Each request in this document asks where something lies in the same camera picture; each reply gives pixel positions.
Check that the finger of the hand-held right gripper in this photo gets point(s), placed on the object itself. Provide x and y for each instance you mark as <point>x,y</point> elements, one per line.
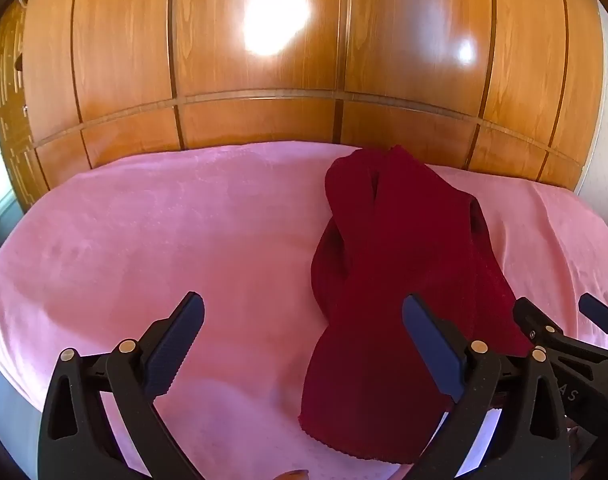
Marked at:
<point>531,317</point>
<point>601,312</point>

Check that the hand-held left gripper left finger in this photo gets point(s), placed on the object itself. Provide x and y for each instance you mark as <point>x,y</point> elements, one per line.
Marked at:
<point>176,345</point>

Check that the patterned wooden panel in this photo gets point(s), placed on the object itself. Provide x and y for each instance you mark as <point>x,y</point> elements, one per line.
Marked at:
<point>11,100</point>

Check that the wooden wardrobe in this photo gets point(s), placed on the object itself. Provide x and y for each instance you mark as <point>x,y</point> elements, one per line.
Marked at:
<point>259,125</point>

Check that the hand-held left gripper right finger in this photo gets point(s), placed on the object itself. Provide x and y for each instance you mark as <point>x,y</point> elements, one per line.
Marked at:
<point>431,347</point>

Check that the dark red knit top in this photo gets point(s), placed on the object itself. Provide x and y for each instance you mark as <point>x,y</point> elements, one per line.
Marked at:
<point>394,240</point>

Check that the pink bed sheet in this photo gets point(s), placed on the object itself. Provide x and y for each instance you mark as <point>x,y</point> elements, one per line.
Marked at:
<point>159,240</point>

